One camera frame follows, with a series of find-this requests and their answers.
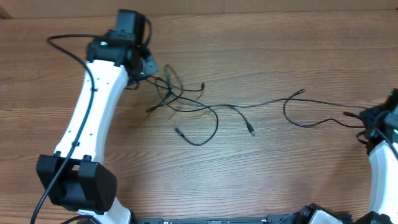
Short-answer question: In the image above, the thin black cable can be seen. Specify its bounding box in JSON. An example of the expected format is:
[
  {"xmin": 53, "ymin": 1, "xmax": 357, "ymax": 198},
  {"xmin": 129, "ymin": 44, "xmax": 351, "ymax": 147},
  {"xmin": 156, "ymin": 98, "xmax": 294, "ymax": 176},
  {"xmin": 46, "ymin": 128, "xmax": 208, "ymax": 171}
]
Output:
[{"xmin": 186, "ymin": 88, "xmax": 371, "ymax": 129}]

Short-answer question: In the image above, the black USB cable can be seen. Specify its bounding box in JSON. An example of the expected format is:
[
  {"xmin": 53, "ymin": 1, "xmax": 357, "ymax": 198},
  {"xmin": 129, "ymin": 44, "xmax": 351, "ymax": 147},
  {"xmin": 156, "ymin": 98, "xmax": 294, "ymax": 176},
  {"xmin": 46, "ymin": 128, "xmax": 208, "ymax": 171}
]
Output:
[{"xmin": 145, "ymin": 64, "xmax": 256, "ymax": 147}]

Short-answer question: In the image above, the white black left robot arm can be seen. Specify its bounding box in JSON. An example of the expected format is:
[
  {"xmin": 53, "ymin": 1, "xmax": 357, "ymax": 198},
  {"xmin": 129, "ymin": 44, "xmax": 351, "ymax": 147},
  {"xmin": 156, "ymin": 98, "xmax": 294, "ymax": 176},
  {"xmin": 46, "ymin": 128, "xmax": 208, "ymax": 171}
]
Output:
[{"xmin": 36, "ymin": 9, "xmax": 158, "ymax": 223}]

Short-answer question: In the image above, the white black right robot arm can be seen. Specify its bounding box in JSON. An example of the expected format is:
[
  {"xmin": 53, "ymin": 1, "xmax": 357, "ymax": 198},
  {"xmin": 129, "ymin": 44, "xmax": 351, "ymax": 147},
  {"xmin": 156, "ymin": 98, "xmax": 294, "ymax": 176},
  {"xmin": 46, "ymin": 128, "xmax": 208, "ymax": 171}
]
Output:
[{"xmin": 357, "ymin": 88, "xmax": 397, "ymax": 223}]

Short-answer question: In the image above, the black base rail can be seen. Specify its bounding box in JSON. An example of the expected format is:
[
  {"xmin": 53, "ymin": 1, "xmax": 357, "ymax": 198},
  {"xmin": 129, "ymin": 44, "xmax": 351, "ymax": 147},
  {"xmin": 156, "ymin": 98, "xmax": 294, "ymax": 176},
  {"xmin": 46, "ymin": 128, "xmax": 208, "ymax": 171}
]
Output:
[{"xmin": 133, "ymin": 202, "xmax": 355, "ymax": 224}]

